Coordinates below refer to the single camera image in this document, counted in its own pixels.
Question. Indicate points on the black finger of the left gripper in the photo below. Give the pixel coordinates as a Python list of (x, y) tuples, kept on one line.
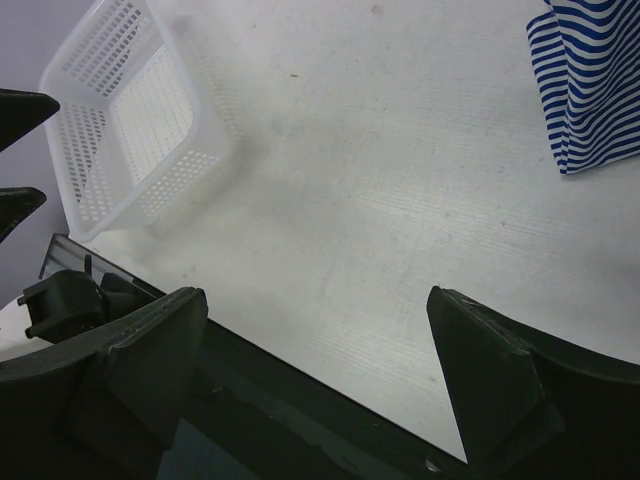
[(21, 112), (17, 204)]

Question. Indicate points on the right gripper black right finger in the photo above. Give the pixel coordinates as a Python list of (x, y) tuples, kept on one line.
[(529, 405)]

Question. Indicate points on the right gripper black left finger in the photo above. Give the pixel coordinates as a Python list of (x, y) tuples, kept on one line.
[(104, 404)]

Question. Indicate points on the blue white striped tank top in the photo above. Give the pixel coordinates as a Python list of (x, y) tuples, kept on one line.
[(585, 61)]

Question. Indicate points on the left robot arm base joint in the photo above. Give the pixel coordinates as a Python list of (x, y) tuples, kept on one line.
[(71, 302)]

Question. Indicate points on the white perforated plastic basket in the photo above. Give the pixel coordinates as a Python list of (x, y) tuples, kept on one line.
[(140, 122)]

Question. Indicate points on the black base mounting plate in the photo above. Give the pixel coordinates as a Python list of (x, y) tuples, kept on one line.
[(251, 415)]

